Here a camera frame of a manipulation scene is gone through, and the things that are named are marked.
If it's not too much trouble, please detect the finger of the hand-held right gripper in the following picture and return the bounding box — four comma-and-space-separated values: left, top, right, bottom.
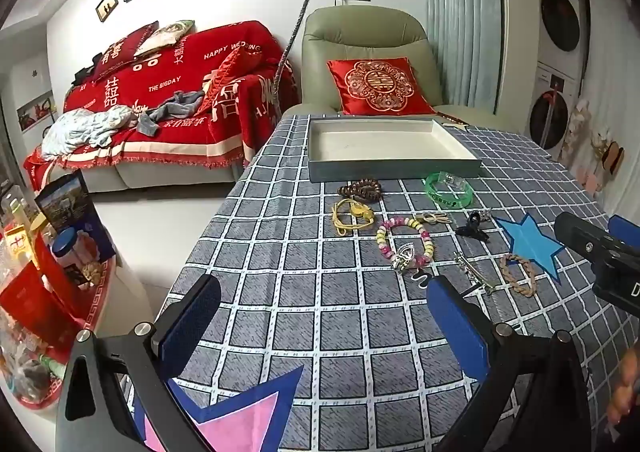
607, 214, 640, 245
554, 212, 623, 265

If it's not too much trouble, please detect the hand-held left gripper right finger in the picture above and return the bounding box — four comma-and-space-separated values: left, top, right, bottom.
426, 275, 608, 452

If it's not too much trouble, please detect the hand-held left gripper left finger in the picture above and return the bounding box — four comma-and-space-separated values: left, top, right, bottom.
55, 273, 222, 452

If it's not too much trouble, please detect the silver hair clip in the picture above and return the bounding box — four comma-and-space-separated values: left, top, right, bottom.
452, 251, 501, 295

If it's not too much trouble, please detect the tan braided bracelet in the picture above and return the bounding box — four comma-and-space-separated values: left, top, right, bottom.
500, 253, 538, 297

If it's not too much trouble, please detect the black hair claw clip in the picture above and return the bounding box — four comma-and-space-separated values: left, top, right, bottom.
454, 212, 493, 243

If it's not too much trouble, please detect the pink yellow bead bracelet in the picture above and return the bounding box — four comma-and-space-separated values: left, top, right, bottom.
376, 217, 436, 267

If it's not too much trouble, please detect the yellow cord bracelet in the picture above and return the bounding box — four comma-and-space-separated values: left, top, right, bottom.
332, 198, 375, 235

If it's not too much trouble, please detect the grey white jewelry tray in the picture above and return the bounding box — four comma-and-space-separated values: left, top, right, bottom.
307, 116, 482, 183

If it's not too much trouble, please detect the person's right hand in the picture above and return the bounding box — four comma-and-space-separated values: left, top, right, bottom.
606, 347, 640, 428

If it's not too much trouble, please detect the pink flower decoration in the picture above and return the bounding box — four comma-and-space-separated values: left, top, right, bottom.
560, 99, 626, 193

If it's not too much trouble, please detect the red side table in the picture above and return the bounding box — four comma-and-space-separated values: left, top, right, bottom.
0, 227, 123, 413

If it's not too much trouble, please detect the grey checked tablecloth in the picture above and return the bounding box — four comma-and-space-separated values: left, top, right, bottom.
125, 112, 640, 452

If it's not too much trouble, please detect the white washing machine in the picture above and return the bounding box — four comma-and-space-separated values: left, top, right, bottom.
527, 62, 586, 150

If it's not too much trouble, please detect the jar with blue lid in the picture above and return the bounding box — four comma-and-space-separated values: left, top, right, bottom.
51, 227, 103, 287

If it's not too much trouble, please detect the green translucent bangle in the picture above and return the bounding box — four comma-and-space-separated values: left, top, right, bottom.
425, 172, 473, 209

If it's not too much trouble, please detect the sofa with red cover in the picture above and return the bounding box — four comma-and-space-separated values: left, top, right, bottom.
22, 20, 301, 193

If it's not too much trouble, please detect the red box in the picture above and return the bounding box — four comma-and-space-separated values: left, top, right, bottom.
0, 262, 86, 363

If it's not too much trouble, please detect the blue printed box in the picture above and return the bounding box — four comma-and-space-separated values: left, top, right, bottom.
35, 169, 118, 283

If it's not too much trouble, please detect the grey garment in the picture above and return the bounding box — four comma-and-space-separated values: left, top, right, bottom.
135, 90, 206, 137

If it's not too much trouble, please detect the white dryer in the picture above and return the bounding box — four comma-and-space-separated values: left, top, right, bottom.
530, 0, 591, 67

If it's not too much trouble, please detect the white blue crumpled clothing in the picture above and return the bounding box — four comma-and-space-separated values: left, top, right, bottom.
41, 106, 136, 160

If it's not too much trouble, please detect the red printed blanket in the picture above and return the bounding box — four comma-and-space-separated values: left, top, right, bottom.
24, 20, 301, 177

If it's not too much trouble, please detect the red embroidered cushion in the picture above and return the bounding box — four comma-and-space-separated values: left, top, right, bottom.
326, 56, 437, 117

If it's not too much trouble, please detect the red fringed pillow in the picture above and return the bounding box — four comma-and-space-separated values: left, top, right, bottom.
197, 46, 263, 115

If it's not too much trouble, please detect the pale blue curtain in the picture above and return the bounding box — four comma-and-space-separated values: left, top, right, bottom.
420, 0, 503, 112

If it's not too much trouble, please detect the red pillow with characters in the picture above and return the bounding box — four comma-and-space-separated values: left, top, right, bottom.
90, 22, 160, 82

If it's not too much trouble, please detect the white green printed pillow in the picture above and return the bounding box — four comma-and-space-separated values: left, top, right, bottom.
134, 20, 196, 57

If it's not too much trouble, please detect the pale green armchair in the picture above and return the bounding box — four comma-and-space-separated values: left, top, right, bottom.
280, 6, 501, 133

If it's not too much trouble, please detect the flexible gooseneck phone holder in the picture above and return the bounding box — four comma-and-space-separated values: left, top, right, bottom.
272, 0, 338, 112

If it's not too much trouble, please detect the brown wooden bead bracelet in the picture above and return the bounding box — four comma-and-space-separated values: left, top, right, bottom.
337, 180, 383, 203

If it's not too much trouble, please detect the wall photo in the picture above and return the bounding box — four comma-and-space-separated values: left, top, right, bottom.
15, 90, 56, 133

